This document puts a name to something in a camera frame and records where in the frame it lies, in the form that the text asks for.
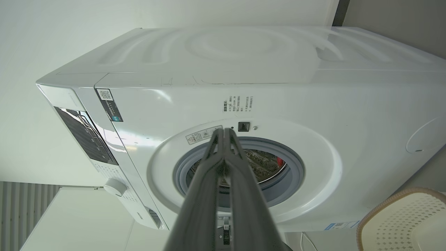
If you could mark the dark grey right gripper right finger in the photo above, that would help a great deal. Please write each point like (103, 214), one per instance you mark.
(251, 209)

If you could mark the round white filter cover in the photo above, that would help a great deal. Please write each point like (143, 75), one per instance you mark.
(432, 136)

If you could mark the black baseboard strip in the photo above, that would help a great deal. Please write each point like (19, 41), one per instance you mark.
(340, 12)

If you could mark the grey warning sticker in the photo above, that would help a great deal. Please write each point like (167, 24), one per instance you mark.
(202, 135)

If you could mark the black door latch slot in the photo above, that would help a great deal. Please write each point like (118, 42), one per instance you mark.
(244, 126)

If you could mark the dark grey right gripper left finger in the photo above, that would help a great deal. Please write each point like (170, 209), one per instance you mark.
(198, 209)

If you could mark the cream perforated laundry basket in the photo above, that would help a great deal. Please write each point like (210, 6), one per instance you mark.
(400, 223)

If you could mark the white front-load washing machine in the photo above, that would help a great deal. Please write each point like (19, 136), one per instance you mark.
(313, 97)

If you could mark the grey slatted wall panel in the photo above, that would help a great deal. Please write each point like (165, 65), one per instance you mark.
(21, 209)

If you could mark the stainless steel washing machine drum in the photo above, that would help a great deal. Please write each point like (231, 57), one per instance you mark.
(264, 169)

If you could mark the black washing machine control panel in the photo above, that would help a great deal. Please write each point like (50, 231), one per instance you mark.
(87, 136)

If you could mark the red garment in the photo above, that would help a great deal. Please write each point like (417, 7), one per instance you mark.
(281, 162)

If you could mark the small printed text label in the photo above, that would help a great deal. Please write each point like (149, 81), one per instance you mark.
(237, 104)

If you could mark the dark QR code sticker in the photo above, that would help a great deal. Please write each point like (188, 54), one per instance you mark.
(108, 104)

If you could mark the white cabinet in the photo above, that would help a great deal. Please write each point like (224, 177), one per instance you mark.
(76, 223)

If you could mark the white washing machine dial knob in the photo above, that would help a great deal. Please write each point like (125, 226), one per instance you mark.
(115, 187)

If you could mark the blue energy label sticker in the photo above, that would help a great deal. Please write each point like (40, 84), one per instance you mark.
(341, 225)

